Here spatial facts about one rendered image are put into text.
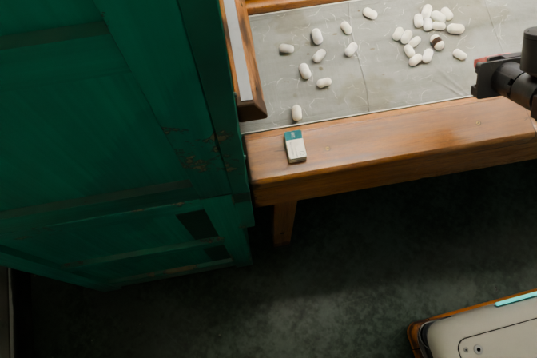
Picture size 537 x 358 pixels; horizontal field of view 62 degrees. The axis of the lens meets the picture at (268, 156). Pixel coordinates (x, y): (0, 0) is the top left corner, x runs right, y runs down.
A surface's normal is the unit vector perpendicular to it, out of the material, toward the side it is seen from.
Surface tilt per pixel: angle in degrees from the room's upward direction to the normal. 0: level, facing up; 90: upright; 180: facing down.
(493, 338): 0
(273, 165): 0
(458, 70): 0
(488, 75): 50
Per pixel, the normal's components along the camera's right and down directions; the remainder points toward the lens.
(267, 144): -0.01, -0.37
